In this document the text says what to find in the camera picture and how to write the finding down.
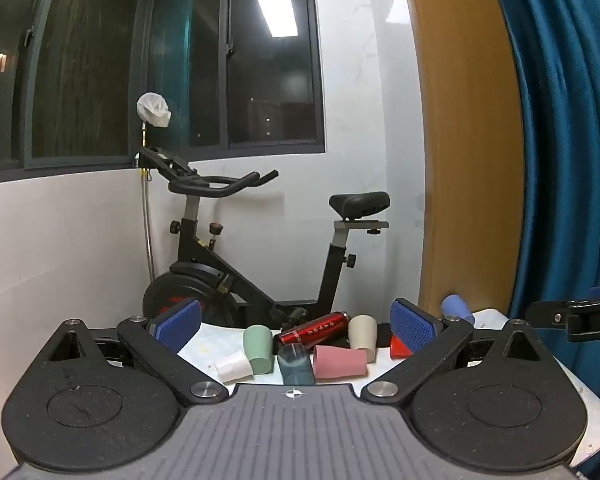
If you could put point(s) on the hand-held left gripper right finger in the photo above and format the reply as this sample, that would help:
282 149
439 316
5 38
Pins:
413 327

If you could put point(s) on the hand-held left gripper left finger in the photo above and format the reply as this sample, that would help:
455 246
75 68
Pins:
180 324

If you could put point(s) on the red cup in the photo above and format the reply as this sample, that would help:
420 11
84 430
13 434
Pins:
399 349

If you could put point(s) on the lavender blue cup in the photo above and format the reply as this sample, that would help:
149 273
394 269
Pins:
457 307

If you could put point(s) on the beige cup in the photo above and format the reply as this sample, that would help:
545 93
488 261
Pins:
363 337

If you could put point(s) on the white cup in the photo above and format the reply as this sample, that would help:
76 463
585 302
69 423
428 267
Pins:
232 367

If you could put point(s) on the pink cup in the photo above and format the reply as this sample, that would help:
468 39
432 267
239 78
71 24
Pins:
339 362

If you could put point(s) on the green cup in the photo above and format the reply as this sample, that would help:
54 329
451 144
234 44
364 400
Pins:
258 350

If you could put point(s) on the dark teal cup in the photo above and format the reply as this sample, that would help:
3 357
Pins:
295 365

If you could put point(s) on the small black object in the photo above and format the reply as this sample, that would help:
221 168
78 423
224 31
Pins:
383 336

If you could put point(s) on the white paper sheet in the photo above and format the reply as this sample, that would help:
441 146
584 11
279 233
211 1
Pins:
212 337

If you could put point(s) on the black exercise bike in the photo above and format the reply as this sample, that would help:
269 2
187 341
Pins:
215 267

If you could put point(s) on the red metal bottle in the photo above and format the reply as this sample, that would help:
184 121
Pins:
312 332

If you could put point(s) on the blue curtain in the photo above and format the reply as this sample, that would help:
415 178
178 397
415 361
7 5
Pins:
570 135

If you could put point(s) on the white plastic bag cover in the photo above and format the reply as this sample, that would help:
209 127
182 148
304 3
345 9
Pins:
153 109

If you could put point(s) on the dark framed window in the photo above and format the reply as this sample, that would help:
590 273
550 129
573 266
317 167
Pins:
270 85
80 60

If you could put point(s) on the wooden door frame panel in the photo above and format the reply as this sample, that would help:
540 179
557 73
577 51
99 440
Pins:
470 160

